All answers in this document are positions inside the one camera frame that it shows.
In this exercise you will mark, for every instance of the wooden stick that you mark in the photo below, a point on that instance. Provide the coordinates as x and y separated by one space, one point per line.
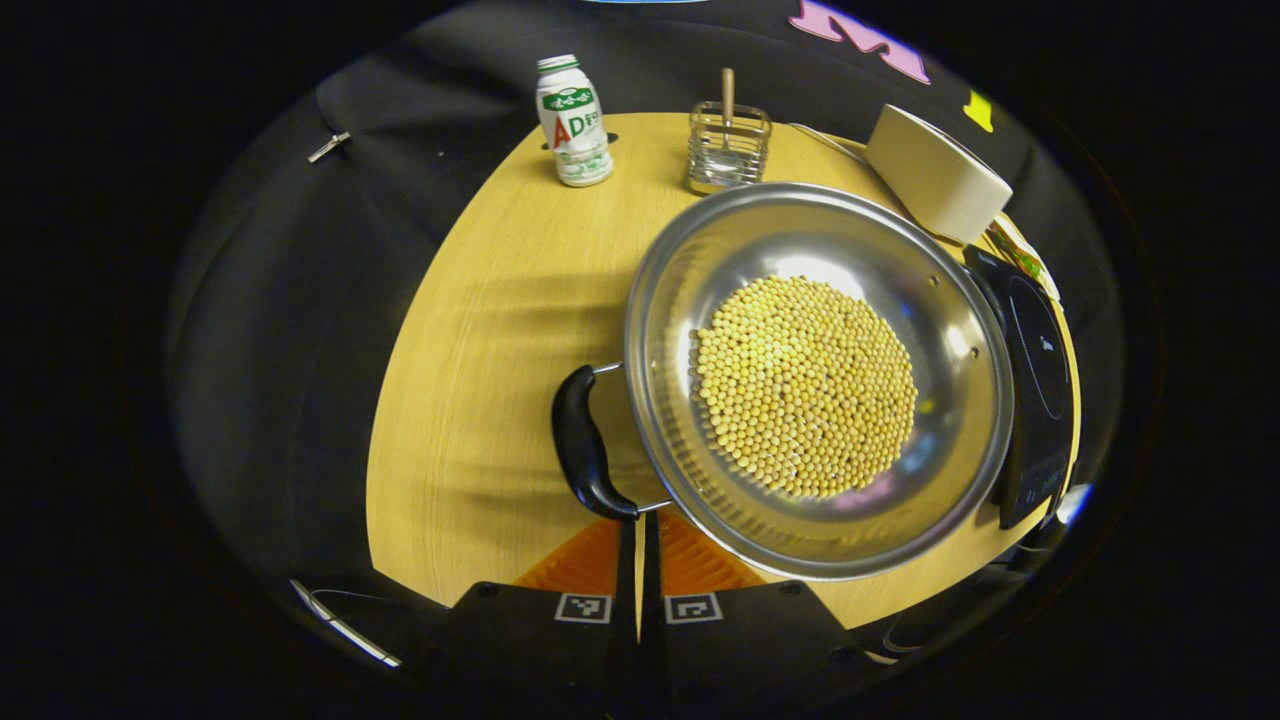
728 95

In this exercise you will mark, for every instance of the sandwich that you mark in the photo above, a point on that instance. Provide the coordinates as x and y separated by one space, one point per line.
1025 262

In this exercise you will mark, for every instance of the black induction cooktop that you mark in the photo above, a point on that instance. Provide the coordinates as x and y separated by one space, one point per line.
1040 400

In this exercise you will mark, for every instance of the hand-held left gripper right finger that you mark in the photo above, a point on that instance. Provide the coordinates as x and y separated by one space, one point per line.
750 640

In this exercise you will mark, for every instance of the black backdrop cloth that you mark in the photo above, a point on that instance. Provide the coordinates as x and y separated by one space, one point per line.
300 350

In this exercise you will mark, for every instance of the white toaster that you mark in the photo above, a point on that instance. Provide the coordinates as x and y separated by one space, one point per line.
935 175

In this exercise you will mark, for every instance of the metal clip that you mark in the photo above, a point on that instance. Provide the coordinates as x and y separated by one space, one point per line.
328 147

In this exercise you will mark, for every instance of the heap of soybeans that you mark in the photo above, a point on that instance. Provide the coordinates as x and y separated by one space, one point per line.
805 390

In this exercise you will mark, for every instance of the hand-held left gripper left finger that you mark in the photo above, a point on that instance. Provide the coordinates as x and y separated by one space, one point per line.
540 640

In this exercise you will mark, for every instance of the white drink bottle green label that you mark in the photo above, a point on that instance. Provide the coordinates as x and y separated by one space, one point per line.
575 130

